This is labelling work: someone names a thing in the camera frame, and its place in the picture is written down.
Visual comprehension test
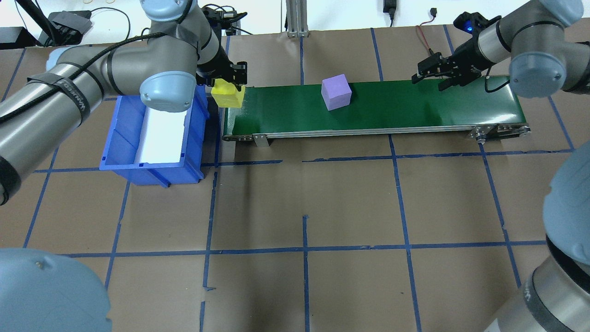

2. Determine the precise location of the yellow foam cube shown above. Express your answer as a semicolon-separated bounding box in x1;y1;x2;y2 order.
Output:
211;78;246;109

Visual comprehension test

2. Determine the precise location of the purple foam cube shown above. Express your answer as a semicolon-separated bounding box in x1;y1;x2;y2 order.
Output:
321;74;353;111

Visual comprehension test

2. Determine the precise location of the green conveyor belt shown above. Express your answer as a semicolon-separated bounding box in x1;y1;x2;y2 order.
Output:
221;75;531;148

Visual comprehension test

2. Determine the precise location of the white foam pad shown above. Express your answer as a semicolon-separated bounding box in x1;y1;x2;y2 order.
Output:
137;108;187;164

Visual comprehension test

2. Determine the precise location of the white side desk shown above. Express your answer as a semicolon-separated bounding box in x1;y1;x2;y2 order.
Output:
0;0;466;47

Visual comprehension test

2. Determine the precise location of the blue plastic storage bin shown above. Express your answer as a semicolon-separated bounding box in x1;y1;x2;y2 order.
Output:
99;83;212;187

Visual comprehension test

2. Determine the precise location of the grey device on stand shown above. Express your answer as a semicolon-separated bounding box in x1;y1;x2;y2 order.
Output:
48;12;93;42

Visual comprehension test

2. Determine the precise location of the black stand pole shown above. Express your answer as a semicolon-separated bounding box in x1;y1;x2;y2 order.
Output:
16;0;60;44

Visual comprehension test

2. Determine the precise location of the red cable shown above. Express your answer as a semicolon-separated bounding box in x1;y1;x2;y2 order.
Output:
416;18;436;63

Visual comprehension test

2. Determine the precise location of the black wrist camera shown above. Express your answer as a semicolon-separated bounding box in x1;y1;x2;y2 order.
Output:
453;13;502;34
203;5;245;36

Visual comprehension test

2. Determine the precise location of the aluminium profile post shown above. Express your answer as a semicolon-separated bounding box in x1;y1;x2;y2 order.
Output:
287;0;310;37

